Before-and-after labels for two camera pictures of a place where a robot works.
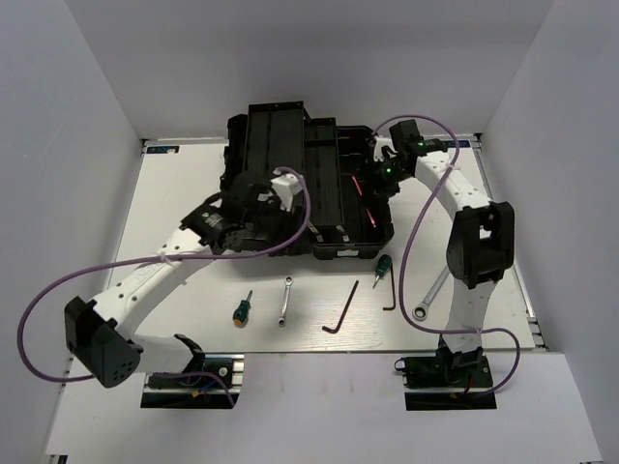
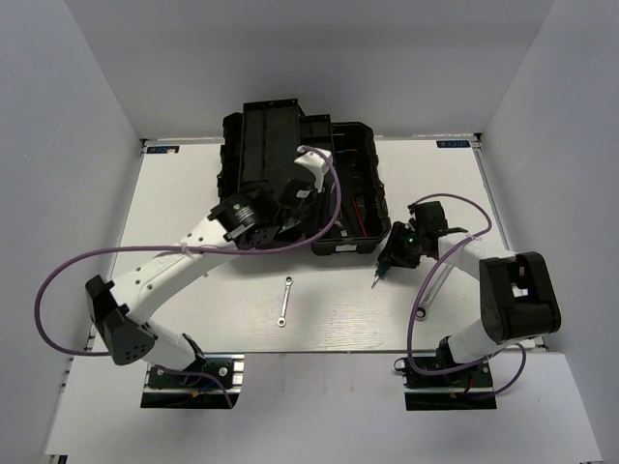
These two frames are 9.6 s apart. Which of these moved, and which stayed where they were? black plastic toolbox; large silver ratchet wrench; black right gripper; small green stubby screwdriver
Moved: black right gripper
Stayed: black plastic toolbox; small green stubby screwdriver; large silver ratchet wrench
